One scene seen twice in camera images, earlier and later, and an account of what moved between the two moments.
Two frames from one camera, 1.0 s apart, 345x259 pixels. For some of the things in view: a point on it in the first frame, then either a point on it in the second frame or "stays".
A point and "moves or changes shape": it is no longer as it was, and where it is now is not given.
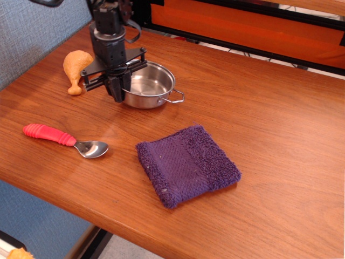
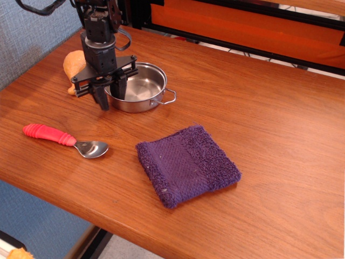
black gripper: x=109 y=56 -> x=101 y=62
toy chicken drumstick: x=74 y=62 stays
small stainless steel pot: x=150 y=86 moves or changes shape
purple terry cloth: x=187 y=163 stays
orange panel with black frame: x=308 y=33 stays
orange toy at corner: x=20 y=253 stays
